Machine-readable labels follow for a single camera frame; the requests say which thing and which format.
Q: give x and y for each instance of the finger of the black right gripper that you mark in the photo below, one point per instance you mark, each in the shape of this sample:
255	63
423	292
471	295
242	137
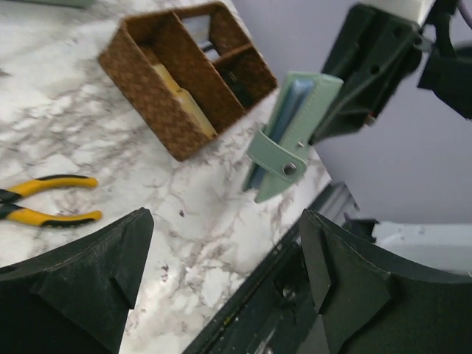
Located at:
373	52

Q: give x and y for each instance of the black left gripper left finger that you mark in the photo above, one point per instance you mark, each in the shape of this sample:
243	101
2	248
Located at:
76	298

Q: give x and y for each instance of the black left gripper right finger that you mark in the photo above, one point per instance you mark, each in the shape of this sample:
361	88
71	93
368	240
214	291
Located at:
369	300

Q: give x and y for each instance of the brown woven organizer basket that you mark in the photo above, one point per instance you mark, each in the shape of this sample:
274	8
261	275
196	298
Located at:
206	52

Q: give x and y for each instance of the green plastic storage box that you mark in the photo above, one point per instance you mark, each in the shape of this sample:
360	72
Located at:
70	3

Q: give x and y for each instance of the yellow handled pliers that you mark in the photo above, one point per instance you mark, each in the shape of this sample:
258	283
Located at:
21	203

